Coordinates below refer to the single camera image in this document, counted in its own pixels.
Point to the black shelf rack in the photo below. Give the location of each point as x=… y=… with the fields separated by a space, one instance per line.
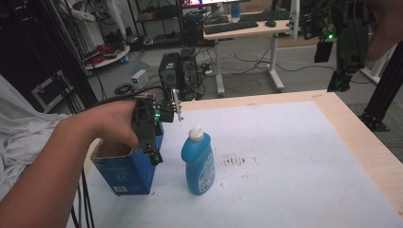
x=158 y=22

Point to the person's right hand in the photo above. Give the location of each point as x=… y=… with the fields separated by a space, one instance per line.
x=385 y=25

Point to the black computer mouse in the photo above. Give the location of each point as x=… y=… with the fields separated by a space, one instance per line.
x=271 y=23

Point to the person's left hand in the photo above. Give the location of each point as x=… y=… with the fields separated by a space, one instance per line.
x=109 y=122

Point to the blue cardboard box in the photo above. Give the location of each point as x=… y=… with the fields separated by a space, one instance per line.
x=130 y=171

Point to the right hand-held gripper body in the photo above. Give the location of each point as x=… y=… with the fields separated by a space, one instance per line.
x=350 y=34

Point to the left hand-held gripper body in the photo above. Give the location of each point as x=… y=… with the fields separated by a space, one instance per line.
x=146 y=115

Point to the white desk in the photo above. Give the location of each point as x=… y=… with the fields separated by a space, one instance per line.
x=244 y=31

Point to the white cloth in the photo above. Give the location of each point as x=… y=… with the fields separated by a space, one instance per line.
x=22 y=133

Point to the monitor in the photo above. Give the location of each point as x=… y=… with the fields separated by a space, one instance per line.
x=202 y=2

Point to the black metal frame post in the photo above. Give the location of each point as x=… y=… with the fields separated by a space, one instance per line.
x=385 y=95

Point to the small blue bottle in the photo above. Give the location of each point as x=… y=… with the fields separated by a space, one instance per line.
x=235 y=10

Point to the round white shelf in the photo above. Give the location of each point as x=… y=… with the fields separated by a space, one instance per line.
x=107 y=57

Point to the blue bottle with white cap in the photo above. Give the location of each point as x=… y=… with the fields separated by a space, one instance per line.
x=199 y=161

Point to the small white box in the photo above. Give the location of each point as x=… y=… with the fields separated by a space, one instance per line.
x=140 y=78

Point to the black keyboard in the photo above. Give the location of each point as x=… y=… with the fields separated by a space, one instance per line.
x=230 y=27
x=264 y=15

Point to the black box with white frame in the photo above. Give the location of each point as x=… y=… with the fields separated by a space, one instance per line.
x=52 y=91

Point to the black computer tower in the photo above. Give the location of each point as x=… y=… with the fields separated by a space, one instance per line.
x=168 y=69
x=188 y=74

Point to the white table mat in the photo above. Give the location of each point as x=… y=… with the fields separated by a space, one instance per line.
x=269 y=171

